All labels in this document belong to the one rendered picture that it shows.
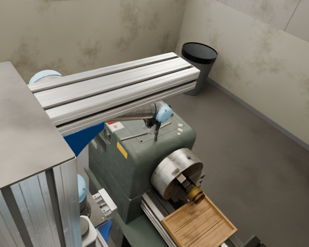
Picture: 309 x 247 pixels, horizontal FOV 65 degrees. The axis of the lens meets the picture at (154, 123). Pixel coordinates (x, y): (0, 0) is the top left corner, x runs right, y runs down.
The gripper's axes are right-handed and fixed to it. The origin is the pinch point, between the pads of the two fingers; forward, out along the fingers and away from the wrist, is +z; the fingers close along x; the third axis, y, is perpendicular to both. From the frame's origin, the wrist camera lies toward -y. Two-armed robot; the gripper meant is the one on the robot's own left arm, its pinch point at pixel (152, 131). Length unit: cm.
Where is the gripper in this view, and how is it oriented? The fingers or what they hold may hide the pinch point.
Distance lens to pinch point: 134.8
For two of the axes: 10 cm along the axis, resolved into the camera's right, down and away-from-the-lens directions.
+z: -1.7, 7.4, 6.6
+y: -7.9, 3.0, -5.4
